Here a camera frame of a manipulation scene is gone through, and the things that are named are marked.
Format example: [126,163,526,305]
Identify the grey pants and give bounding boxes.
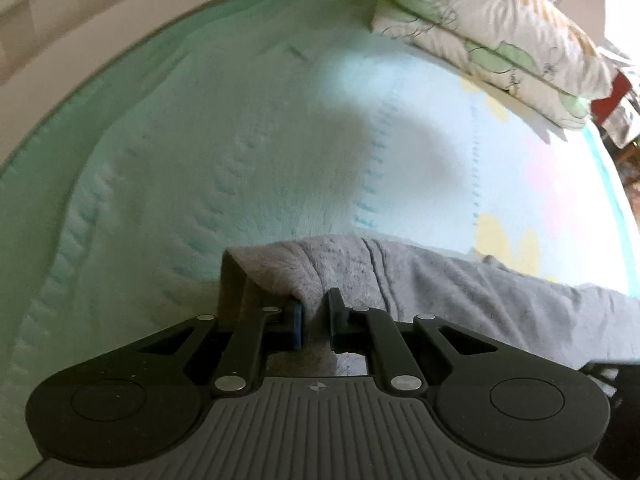
[220,234,640,377]

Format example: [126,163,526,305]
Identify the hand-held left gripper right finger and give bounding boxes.
[325,287,502,397]

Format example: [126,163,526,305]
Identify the red panel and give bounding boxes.
[590,72,632,122]

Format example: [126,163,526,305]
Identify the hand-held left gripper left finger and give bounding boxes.
[136,299,306,397]

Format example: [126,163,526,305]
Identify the orange-print white pillow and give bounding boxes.
[377,0,620,102]

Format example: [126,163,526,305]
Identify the green-print white pillow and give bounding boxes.
[370,0,592,132]

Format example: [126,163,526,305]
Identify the pastel flower-print bed sheet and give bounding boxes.
[0,0,633,466]

